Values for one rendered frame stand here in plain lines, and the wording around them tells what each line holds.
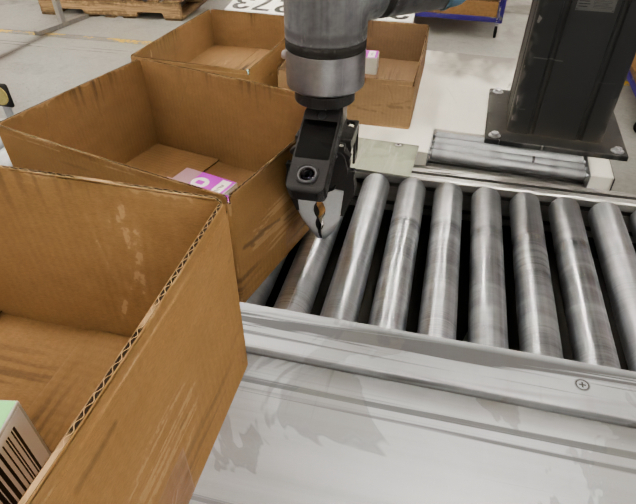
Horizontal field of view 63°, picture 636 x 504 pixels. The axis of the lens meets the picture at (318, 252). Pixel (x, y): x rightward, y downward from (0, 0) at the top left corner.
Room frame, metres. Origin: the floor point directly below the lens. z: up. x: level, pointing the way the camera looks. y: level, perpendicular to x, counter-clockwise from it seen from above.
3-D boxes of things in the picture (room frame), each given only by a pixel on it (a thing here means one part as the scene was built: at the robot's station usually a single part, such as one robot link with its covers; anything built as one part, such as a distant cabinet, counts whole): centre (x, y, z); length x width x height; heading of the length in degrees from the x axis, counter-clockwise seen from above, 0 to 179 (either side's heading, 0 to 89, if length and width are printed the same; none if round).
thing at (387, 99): (1.20, -0.10, 0.80); 0.38 x 0.28 x 0.10; 166
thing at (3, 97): (1.02, 0.65, 0.78); 0.05 x 0.01 x 0.11; 77
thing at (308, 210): (0.60, 0.01, 0.84); 0.06 x 0.03 x 0.09; 166
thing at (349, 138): (0.60, -0.01, 0.94); 0.09 x 0.08 x 0.12; 166
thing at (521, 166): (0.86, -0.35, 0.74); 0.28 x 0.02 x 0.02; 74
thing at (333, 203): (0.59, -0.02, 0.84); 0.06 x 0.03 x 0.09; 166
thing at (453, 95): (1.22, -0.13, 0.74); 1.00 x 0.58 x 0.03; 74
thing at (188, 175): (0.70, 0.18, 0.78); 0.10 x 0.06 x 0.05; 62
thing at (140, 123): (0.70, 0.21, 0.83); 0.39 x 0.29 x 0.17; 63
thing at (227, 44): (1.27, 0.22, 0.80); 0.38 x 0.28 x 0.10; 162
